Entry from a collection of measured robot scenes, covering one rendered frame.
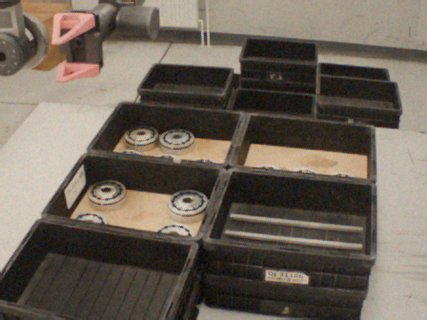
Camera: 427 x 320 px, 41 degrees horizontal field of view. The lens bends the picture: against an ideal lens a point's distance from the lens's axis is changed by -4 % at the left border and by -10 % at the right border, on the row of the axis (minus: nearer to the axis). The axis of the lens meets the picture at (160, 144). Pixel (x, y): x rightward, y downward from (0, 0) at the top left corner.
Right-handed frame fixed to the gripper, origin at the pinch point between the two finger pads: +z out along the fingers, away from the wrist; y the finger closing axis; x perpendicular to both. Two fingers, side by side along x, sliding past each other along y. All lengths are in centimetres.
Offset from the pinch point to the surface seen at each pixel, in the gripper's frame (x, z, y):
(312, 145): -37, -83, 60
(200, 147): -3, -78, 62
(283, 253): -34, -24, 53
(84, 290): 9, -13, 63
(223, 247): -20, -24, 53
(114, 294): 2, -14, 63
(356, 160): -51, -79, 61
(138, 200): 8, -49, 62
